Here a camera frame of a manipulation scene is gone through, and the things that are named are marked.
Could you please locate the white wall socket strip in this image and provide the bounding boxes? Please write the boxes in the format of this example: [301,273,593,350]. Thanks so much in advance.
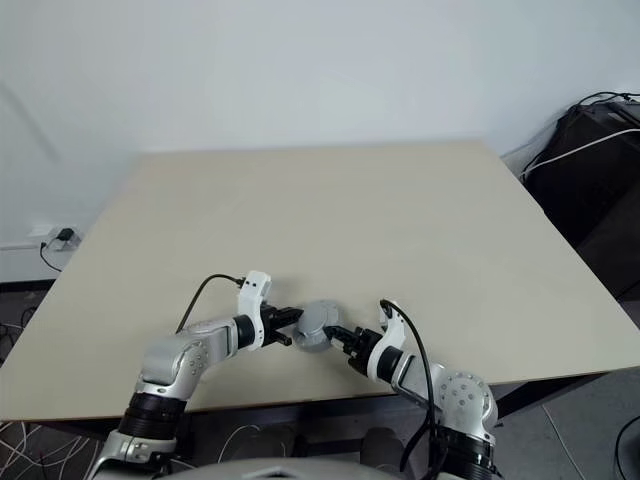
[0,222,82,252]

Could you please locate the black adapter cable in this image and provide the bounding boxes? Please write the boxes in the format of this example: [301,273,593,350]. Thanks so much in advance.
[38,240,65,272]

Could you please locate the thin black floor cables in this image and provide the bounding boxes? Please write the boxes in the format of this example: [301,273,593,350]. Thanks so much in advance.
[0,299,37,364]

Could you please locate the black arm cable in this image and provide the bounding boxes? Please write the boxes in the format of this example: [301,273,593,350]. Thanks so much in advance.
[174,272,247,336]
[378,297,444,474]

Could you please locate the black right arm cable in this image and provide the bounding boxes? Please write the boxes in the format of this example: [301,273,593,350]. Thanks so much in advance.
[378,297,444,474]

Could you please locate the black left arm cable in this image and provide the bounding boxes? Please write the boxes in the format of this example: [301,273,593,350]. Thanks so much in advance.
[174,272,247,336]

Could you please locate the black bag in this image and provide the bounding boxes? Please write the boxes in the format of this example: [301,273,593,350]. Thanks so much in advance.
[521,94,640,302]

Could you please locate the black cable over bag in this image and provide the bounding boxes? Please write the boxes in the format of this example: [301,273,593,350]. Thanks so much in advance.
[573,89,640,109]

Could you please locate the silver robot torso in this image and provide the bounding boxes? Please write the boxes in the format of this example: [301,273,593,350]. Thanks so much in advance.
[193,453,387,480]

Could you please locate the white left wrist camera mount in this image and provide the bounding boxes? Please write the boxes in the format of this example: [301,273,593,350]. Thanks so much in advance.
[235,270,276,352]

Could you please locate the grey round motor lid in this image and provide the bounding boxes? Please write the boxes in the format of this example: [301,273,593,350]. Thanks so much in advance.
[298,298,343,342]

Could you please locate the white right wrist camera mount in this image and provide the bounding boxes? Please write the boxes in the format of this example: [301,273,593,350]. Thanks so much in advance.
[366,298,410,382]

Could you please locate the white looped floor cable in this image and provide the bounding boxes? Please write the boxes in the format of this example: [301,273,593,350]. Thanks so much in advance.
[221,424,264,459]

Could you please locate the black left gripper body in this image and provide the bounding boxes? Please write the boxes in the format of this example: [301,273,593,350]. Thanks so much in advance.
[259,303,282,349]

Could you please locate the black looped floor cable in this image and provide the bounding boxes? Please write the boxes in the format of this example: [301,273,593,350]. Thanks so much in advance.
[614,414,640,475]

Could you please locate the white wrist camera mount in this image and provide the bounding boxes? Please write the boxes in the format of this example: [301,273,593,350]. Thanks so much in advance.
[235,270,276,352]
[366,298,410,382]

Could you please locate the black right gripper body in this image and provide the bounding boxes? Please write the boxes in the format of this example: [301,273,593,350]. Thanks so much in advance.
[347,326,382,377]

